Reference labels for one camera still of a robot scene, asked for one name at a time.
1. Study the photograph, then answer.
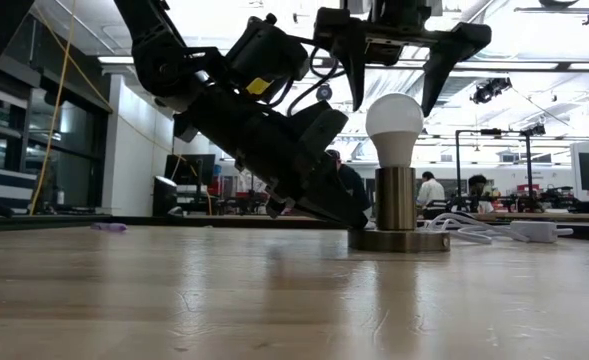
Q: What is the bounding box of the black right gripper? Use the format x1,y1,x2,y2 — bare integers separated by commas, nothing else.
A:
314,0,493,119

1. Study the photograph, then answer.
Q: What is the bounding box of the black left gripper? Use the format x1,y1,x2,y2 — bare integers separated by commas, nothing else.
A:
172,83,371,231

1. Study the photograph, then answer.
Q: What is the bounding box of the white lightbulb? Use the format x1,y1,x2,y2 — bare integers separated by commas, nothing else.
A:
364,92,425,170

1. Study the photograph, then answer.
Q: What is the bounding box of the person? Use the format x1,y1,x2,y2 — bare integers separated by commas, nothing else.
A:
325,148,373,212
466,173,496,214
416,170,447,209

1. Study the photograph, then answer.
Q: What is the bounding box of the black ceiling spotlight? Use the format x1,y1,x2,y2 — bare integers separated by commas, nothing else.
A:
470,76,514,106

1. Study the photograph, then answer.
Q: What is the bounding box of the black computer monitor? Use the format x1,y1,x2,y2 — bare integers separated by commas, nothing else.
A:
163,153,217,188

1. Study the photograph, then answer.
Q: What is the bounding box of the black waste bin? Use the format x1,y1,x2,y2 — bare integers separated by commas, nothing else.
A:
152,174,179,218

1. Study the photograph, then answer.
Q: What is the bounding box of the purple pen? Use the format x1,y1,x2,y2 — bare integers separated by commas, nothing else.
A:
90,222,129,233

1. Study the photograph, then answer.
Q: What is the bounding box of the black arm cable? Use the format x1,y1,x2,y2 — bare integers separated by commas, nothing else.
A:
268,44,348,119

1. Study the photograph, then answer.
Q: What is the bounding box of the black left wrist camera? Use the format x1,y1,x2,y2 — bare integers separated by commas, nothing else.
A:
226,13,311,104

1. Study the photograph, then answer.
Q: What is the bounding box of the black aluminium table frame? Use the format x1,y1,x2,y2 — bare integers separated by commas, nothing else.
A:
0,213,355,233

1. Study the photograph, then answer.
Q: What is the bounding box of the black metal stand frame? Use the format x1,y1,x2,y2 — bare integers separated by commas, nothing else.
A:
453,122,548,212

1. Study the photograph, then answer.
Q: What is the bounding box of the white lamp cable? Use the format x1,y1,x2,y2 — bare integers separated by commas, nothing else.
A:
421,212,530,246

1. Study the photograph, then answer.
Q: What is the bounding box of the yellow cable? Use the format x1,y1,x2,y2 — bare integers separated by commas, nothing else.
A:
28,0,114,216

